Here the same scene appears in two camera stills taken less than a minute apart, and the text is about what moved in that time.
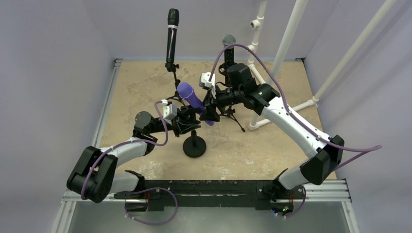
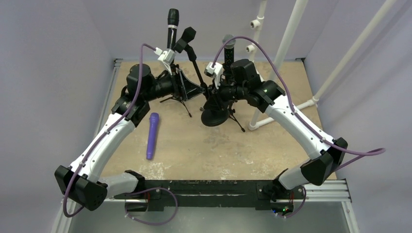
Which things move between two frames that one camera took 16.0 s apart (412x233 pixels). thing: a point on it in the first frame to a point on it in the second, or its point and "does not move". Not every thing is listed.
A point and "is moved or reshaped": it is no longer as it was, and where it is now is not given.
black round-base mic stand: [194, 146] to [212, 115]
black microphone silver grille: [228, 40] does not move
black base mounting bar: [214, 195] does not move
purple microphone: [186, 91] is moved or reshaped
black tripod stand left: [171, 67] does not move
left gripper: [182, 124] to [181, 85]
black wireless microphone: [173, 15] does not move
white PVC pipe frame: [297, 14] does not move
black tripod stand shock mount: [223, 69] does not move
